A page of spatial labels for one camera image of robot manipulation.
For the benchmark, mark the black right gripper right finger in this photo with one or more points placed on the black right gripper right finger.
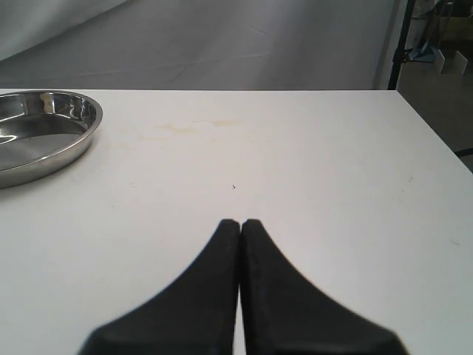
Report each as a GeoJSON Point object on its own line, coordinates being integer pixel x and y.
{"type": "Point", "coordinates": [284, 313]}

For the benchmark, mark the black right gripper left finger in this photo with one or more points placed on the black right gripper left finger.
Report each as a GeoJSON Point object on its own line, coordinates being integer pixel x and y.
{"type": "Point", "coordinates": [195, 314]}

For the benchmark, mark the black stand pole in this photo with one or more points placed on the black stand pole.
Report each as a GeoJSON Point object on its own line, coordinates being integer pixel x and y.
{"type": "Point", "coordinates": [400, 31]}

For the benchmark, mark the round stainless steel dish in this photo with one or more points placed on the round stainless steel dish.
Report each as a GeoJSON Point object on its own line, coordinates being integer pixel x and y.
{"type": "Point", "coordinates": [42, 131]}

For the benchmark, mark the background clutter boxes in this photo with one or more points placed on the background clutter boxes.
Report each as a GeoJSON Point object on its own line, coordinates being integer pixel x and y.
{"type": "Point", "coordinates": [440, 33]}

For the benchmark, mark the grey backdrop cloth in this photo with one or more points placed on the grey backdrop cloth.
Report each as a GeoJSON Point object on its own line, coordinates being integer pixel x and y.
{"type": "Point", "coordinates": [217, 45]}

